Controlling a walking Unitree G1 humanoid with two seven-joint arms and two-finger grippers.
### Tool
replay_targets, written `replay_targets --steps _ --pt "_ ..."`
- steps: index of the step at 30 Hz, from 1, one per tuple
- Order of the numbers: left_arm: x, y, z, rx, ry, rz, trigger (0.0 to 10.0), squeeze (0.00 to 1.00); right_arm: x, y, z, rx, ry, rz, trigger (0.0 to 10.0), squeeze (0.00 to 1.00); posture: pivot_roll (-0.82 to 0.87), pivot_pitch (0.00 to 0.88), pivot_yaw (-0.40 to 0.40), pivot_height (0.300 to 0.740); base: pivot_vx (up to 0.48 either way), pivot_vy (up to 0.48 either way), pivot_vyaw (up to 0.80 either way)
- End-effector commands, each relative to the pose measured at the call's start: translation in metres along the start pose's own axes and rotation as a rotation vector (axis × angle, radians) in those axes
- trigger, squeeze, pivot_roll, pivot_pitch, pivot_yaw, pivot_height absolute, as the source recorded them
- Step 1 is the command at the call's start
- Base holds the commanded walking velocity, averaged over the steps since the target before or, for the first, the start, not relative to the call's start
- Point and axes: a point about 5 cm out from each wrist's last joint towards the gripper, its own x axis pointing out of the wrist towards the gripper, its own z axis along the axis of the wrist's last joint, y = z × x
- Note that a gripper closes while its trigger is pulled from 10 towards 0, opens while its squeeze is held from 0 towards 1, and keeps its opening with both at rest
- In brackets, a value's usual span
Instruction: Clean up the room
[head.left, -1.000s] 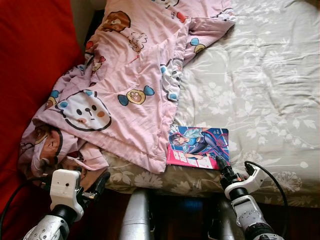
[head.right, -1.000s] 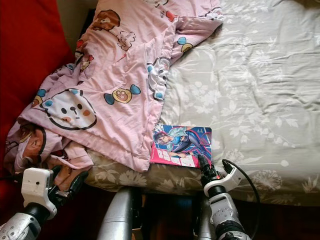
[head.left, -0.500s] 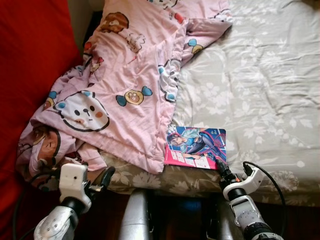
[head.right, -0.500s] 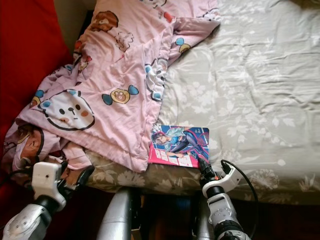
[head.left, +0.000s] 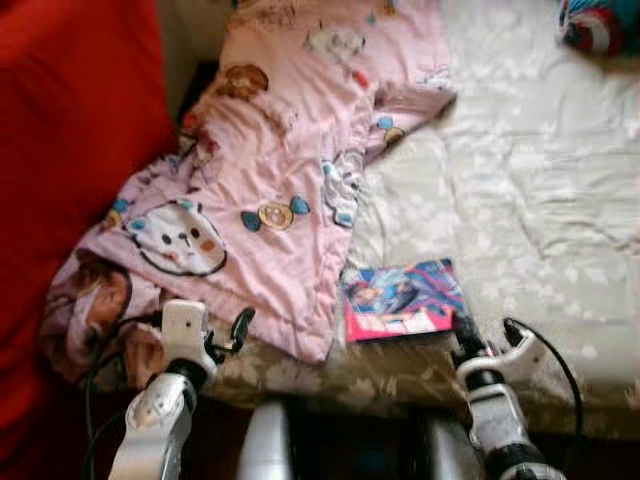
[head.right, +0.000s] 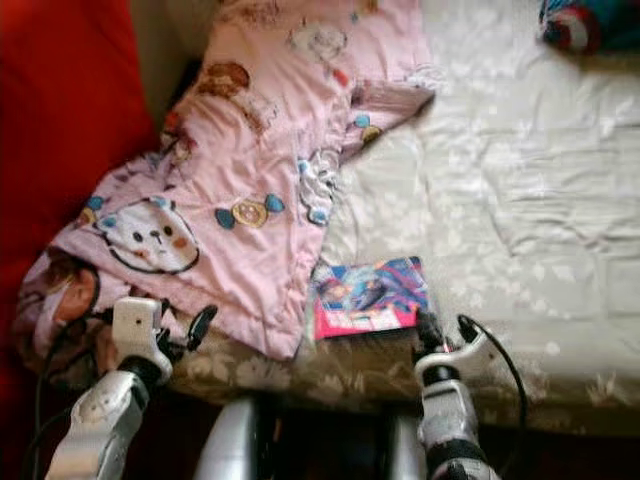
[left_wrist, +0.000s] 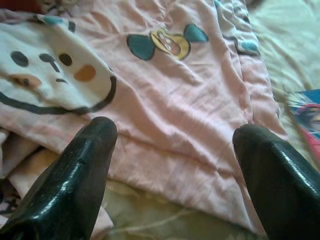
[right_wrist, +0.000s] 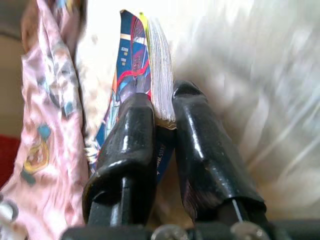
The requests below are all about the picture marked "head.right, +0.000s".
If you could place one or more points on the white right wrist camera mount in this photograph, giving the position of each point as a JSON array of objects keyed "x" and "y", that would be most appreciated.
[{"x": 470, "y": 352}]

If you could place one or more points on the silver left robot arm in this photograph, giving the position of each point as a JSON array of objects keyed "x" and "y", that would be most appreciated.
[{"x": 100, "y": 425}]

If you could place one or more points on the red white blue striped pillow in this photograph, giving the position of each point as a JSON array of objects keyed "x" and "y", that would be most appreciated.
[{"x": 585, "y": 25}]

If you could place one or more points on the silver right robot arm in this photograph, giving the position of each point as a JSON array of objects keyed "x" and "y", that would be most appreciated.
[{"x": 450, "y": 430}]

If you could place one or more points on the grey right robot leg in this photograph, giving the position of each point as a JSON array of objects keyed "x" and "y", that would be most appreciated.
[{"x": 402, "y": 455}]

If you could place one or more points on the pink cartoon print blanket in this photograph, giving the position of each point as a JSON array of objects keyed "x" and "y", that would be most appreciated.
[{"x": 250, "y": 150}]

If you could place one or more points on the colourful comic book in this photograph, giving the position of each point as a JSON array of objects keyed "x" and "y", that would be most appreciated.
[{"x": 370, "y": 298}]

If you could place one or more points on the bed with beige floral sheet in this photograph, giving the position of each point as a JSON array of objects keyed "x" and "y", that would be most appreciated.
[{"x": 520, "y": 200}]

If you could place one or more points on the large red cushion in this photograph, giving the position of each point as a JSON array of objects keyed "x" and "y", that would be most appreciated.
[{"x": 60, "y": 150}]

